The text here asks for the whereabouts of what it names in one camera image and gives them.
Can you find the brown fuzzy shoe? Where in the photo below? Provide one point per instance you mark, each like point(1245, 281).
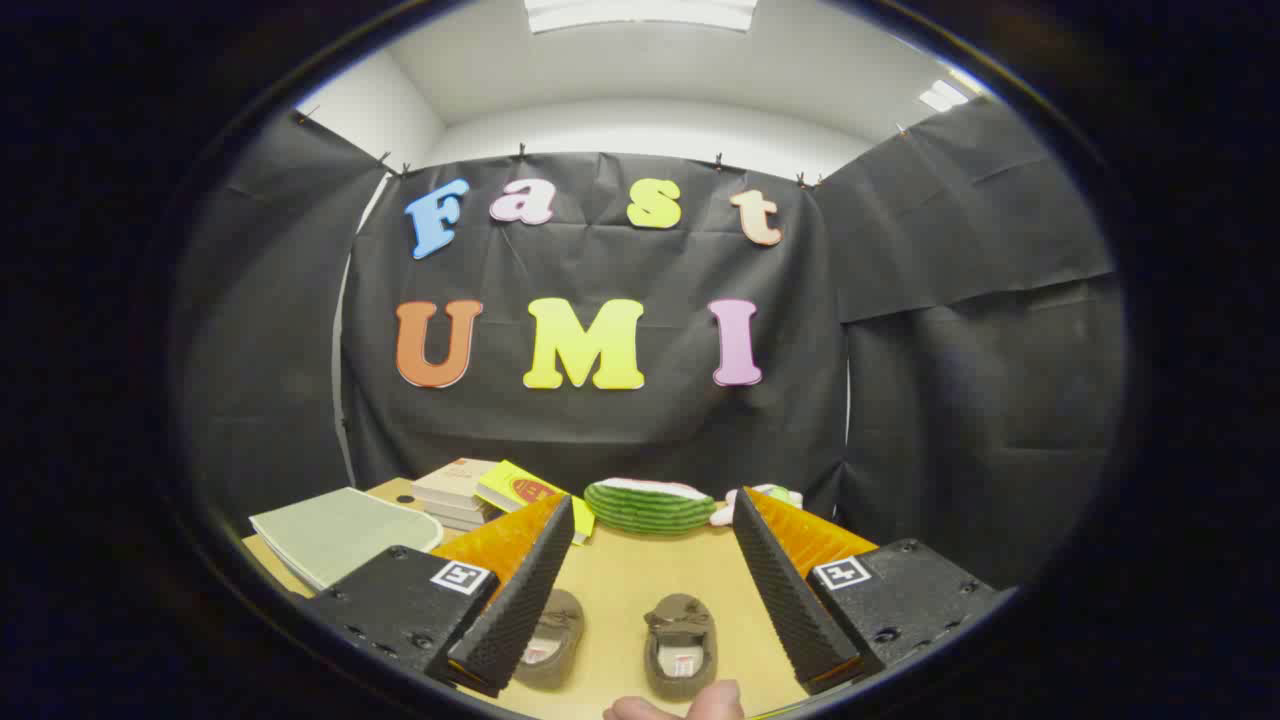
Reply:
point(680, 625)
point(558, 630)

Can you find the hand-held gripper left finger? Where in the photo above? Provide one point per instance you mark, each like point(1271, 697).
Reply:
point(520, 600)

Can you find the pink and green plush toy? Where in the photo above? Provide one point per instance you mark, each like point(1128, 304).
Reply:
point(770, 494)

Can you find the small ceiling light panel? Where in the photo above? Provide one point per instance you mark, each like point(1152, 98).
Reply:
point(942, 95)

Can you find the long ceiling light panel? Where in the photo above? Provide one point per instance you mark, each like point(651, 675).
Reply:
point(640, 12)

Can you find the beige cover book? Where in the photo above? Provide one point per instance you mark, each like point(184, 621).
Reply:
point(455, 480)

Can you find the black backdrop cloth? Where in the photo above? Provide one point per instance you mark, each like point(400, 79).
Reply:
point(600, 425)

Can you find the yellow book with red emblem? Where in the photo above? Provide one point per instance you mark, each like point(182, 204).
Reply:
point(520, 487)

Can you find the light green fabric storage box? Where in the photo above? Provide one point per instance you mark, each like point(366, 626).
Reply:
point(335, 535)

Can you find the watermelon slice plush toy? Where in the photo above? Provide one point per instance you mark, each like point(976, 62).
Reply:
point(650, 510)

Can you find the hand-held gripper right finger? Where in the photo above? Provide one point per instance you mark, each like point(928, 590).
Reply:
point(785, 600)

